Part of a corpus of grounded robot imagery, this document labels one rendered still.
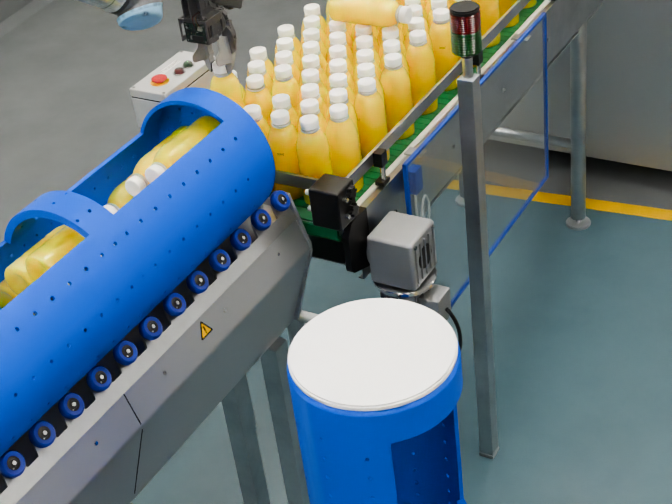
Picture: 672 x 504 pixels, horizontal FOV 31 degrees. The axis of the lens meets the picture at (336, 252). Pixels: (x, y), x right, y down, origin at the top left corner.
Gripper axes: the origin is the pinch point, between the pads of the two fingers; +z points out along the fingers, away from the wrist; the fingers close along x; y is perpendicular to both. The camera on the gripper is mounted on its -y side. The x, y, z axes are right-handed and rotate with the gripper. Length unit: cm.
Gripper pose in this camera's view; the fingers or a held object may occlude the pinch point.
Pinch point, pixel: (221, 65)
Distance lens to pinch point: 269.7
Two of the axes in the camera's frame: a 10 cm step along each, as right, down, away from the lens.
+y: -4.9, 5.4, -6.8
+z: 1.1, 8.2, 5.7
